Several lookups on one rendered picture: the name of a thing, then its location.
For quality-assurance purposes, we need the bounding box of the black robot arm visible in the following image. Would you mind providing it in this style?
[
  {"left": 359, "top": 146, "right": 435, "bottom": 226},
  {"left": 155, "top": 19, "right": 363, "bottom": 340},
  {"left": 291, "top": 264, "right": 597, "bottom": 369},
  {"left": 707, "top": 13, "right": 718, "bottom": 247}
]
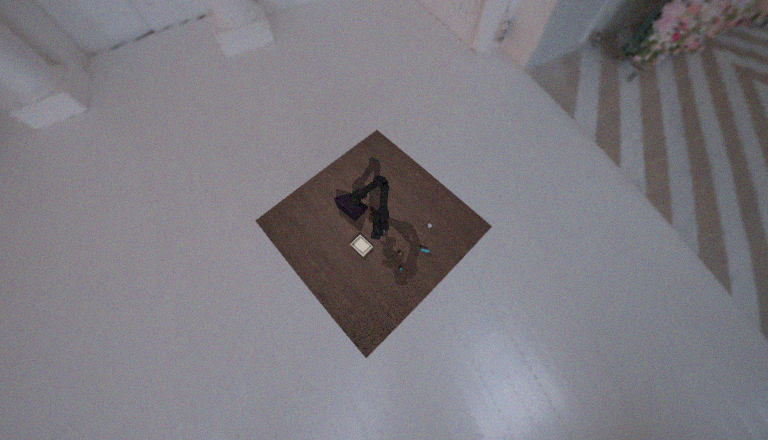
[{"left": 349, "top": 175, "right": 389, "bottom": 236}]

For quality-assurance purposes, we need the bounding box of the white square tray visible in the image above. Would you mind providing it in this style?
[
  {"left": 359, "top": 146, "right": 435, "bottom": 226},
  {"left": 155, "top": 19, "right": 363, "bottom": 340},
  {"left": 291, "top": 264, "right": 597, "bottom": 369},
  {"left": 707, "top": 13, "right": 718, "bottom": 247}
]
[{"left": 350, "top": 235, "right": 373, "bottom": 257}]

